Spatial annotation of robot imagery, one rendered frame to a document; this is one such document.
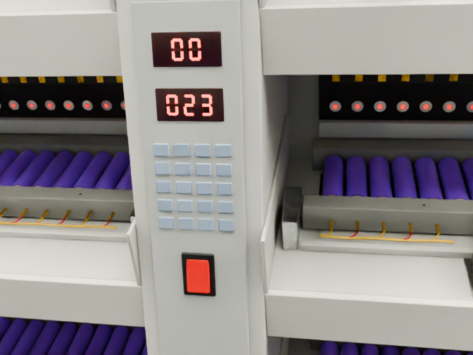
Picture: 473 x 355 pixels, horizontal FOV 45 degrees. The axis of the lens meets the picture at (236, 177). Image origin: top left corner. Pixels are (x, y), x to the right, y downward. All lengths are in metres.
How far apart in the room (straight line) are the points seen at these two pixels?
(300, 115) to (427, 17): 0.24
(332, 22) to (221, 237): 0.16
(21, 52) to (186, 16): 0.13
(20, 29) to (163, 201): 0.15
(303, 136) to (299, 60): 0.21
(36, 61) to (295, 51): 0.18
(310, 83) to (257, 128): 0.20
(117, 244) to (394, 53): 0.27
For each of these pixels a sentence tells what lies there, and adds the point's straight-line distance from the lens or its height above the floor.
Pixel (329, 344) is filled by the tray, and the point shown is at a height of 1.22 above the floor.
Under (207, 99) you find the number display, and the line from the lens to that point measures 0.38.
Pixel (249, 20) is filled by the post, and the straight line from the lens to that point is 0.38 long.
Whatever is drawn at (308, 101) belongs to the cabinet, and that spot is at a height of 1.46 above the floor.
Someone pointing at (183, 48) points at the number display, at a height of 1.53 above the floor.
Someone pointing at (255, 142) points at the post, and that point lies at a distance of 0.39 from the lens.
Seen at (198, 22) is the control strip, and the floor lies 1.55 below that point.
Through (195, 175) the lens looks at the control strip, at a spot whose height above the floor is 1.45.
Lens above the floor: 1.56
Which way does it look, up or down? 18 degrees down
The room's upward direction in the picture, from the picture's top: 2 degrees counter-clockwise
